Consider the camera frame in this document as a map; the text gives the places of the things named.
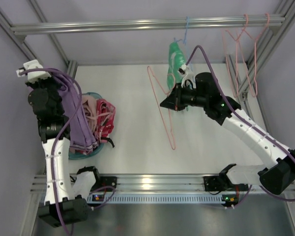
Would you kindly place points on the right aluminium frame post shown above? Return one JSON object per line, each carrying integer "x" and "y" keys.
{"x": 274, "y": 107}

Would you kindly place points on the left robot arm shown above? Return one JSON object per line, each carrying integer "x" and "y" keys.
{"x": 65, "y": 202}

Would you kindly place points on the blue wire hanger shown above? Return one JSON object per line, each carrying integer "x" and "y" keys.
{"x": 184, "y": 39}

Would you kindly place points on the green tie-dye trousers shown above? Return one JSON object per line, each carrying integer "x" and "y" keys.
{"x": 176, "y": 60}

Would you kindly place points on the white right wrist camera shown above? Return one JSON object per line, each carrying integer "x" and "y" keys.
{"x": 187, "y": 76}

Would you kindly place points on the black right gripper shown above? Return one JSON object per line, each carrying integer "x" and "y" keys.
{"x": 176, "y": 97}

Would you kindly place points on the aluminium front rail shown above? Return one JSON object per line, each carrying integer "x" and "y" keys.
{"x": 159, "y": 183}

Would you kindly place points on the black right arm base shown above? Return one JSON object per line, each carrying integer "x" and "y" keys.
{"x": 219, "y": 182}

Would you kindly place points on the pink camouflage trousers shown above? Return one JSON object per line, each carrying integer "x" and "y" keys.
{"x": 105, "y": 122}

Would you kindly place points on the aluminium hanging rail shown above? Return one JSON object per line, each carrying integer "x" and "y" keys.
{"x": 275, "y": 20}

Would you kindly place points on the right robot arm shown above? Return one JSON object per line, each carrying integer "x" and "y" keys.
{"x": 277, "y": 170}

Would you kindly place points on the teal plastic laundry basket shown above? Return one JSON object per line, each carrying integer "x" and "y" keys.
{"x": 78, "y": 154}

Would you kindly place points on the purple trousers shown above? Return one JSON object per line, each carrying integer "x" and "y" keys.
{"x": 81, "y": 137}

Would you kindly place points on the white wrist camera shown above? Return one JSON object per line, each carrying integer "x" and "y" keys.
{"x": 34, "y": 71}
{"x": 187, "y": 76}

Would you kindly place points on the perforated grey cable tray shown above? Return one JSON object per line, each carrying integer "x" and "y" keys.
{"x": 194, "y": 198}

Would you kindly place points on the pale pink garment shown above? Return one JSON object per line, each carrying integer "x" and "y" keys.
{"x": 89, "y": 104}

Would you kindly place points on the aluminium frame post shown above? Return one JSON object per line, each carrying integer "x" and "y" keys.
{"x": 274, "y": 107}
{"x": 15, "y": 50}

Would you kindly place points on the pink wire hanger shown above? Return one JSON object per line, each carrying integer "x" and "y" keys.
{"x": 167, "y": 123}

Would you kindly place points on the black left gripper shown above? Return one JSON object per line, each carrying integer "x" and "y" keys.
{"x": 38, "y": 82}

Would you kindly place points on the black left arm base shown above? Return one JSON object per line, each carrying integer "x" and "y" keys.
{"x": 103, "y": 181}

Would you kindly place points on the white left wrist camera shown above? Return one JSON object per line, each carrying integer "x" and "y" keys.
{"x": 34, "y": 71}

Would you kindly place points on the left aluminium frame post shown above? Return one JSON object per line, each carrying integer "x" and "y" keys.
{"x": 15, "y": 50}

